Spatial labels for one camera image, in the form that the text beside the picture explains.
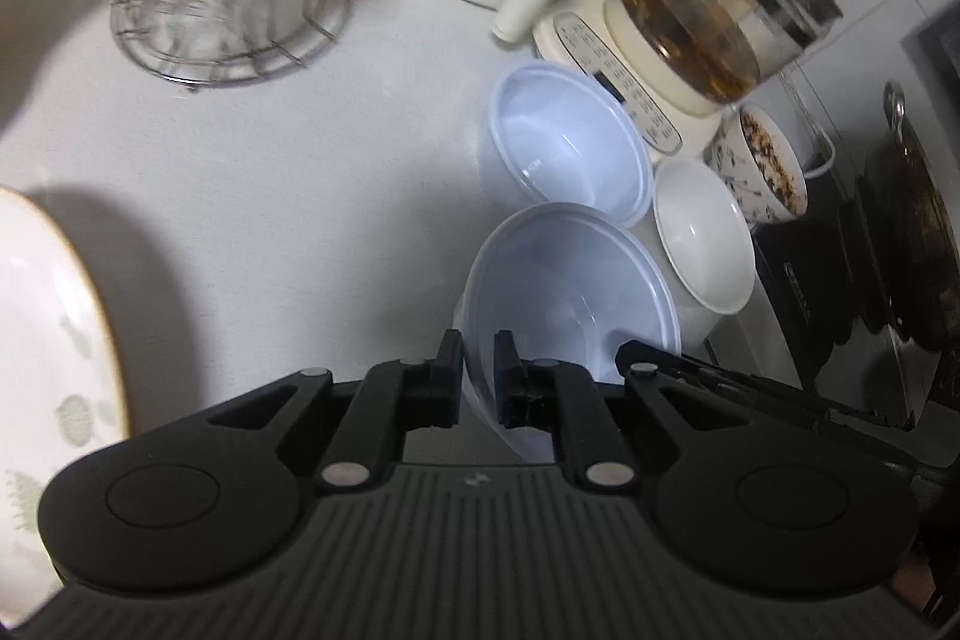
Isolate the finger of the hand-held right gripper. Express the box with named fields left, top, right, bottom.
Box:
left=615, top=338, right=920, bottom=432

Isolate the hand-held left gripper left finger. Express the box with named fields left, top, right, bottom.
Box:
left=201, top=329, right=466, bottom=491

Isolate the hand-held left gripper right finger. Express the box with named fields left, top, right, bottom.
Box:
left=493, top=329, right=760, bottom=491

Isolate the pale blue plastic bowl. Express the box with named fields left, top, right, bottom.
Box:
left=487, top=61, right=655, bottom=229
left=454, top=201, right=683, bottom=465

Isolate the white ceramic bowl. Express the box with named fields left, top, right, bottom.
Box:
left=652, top=158, right=757, bottom=315

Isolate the white gold-rimmed plate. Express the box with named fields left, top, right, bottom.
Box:
left=0, top=186, right=130, bottom=618

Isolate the black induction cooker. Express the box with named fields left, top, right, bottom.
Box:
left=750, top=160, right=938, bottom=431

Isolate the dark wok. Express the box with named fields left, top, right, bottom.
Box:
left=862, top=81, right=960, bottom=352

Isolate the leaf-patterned cup with spices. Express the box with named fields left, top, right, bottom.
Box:
left=709, top=104, right=809, bottom=225

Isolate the glass health kettle cream base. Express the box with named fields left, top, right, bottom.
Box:
left=532, top=0, right=845, bottom=161

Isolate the wire glass rack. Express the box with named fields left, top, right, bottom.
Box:
left=111, top=0, right=352, bottom=86

